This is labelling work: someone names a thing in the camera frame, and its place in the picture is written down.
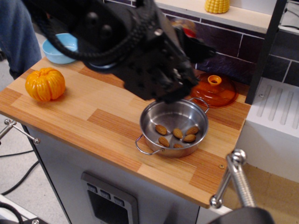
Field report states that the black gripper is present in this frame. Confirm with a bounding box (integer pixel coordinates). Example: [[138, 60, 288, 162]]
[[122, 30, 216, 104]]

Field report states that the almond jar with red label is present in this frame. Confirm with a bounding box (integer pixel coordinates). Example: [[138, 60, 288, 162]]
[[171, 18, 197, 38]]

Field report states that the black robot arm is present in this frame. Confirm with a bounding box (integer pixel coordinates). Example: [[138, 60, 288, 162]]
[[24, 0, 215, 103]]

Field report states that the orange transparent pot lid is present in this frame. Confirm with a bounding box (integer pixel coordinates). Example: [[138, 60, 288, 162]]
[[190, 73, 238, 108]]

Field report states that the stainless steel pot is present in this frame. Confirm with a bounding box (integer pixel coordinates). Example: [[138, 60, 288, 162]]
[[135, 98, 209, 158]]

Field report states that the almond in pot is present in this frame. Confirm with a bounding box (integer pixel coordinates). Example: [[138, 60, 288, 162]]
[[155, 125, 168, 135], [172, 128, 183, 139], [185, 126, 199, 135], [158, 136, 170, 147], [183, 134, 196, 143]]

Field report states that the yellow toy corn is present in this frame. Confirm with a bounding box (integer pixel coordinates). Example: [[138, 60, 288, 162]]
[[204, 0, 230, 14]]

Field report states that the light wooden shelf board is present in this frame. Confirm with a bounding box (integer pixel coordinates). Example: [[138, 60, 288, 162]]
[[155, 0, 271, 34]]

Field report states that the light blue bowl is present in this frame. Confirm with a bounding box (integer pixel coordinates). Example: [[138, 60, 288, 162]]
[[42, 33, 78, 64]]

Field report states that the orange toy pumpkin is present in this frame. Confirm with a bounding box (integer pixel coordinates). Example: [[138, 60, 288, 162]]
[[25, 68, 66, 102]]

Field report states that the grey oven control panel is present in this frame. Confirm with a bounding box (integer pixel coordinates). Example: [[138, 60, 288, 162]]
[[81, 172, 139, 224]]

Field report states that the person in blue jeans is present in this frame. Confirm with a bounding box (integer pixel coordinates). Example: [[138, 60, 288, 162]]
[[0, 0, 42, 79]]

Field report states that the metal clamp screw left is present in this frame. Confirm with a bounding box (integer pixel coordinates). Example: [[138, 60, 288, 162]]
[[0, 119, 40, 145]]

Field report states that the black shelf post right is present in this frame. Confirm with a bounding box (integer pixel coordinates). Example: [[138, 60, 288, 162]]
[[245, 0, 287, 105]]

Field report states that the black floor cable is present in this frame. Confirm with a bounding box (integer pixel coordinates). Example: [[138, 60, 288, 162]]
[[0, 150, 40, 196]]

